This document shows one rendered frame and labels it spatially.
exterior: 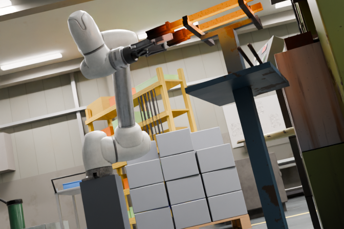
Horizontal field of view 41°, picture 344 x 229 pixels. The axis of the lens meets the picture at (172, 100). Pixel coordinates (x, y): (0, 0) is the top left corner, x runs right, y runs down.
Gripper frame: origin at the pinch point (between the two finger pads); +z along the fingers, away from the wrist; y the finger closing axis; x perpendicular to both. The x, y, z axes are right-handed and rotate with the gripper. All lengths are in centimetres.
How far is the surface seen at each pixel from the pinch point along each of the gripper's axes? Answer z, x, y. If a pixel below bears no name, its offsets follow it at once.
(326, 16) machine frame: 59, -8, -14
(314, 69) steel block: 48, -20, -39
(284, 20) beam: -26, 255, -778
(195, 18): 16.3, -0.8, 13.3
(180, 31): 5.6, 1.4, 0.5
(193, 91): 11.3, -28.0, 19.1
